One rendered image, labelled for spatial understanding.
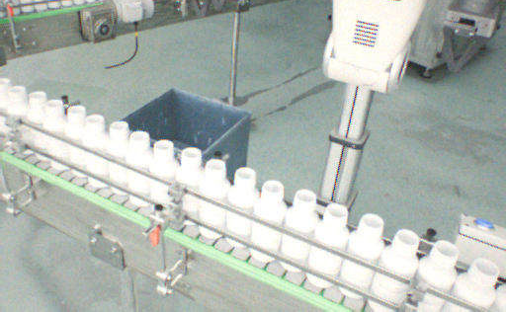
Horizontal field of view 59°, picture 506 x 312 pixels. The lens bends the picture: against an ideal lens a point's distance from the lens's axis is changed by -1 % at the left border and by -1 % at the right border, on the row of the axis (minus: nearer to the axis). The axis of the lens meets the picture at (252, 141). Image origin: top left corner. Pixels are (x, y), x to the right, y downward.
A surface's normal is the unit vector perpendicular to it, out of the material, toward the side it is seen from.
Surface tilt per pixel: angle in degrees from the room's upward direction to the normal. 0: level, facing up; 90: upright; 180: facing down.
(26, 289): 0
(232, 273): 90
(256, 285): 90
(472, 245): 70
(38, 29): 90
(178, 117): 90
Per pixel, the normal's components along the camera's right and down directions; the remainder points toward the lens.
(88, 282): 0.07, -0.84
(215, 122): -0.46, 0.45
